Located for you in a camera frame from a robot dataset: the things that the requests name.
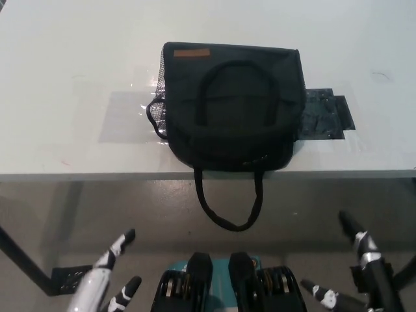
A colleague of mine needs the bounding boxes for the black teal robot torso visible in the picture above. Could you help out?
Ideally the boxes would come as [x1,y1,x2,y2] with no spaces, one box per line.
[149,251,309,312]

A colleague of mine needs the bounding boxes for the black table leg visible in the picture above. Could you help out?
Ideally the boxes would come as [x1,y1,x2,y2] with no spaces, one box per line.
[0,224,55,287]
[391,258,416,292]

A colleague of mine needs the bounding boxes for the black soft travel bag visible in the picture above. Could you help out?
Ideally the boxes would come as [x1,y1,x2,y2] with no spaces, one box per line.
[146,41,307,233]

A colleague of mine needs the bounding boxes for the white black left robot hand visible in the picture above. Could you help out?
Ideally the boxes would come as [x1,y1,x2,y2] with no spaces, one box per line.
[66,229,143,312]

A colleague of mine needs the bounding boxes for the clear tape sheet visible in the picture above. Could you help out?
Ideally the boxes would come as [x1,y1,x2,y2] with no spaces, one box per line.
[99,90,172,146]

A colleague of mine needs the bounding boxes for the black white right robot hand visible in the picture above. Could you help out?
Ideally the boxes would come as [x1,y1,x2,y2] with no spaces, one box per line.
[300,210,404,312]

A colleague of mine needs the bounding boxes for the dark tape patch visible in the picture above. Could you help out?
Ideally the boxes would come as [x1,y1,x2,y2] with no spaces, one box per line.
[294,87,357,142]

